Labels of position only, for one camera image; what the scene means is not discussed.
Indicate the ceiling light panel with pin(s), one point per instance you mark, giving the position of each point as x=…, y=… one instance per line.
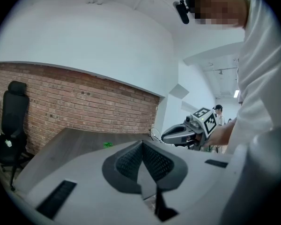
x=236, y=93

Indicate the black office chair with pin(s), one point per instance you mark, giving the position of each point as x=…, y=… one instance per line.
x=12, y=121

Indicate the person's white shirt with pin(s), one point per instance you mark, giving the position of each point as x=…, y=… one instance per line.
x=262, y=78

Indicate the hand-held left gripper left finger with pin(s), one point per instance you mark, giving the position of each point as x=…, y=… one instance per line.
x=127, y=163

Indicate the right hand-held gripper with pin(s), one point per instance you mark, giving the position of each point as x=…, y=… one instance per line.
x=178, y=133

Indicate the person's right forearm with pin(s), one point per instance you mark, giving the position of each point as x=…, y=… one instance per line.
x=221, y=132

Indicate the small green object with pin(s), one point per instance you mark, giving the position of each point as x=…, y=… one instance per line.
x=107, y=144

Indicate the black head-mounted camera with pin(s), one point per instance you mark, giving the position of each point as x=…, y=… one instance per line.
x=183, y=12

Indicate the person's head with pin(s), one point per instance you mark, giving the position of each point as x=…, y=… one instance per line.
x=220, y=8

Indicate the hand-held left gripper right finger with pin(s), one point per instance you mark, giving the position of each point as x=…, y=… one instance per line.
x=159, y=164

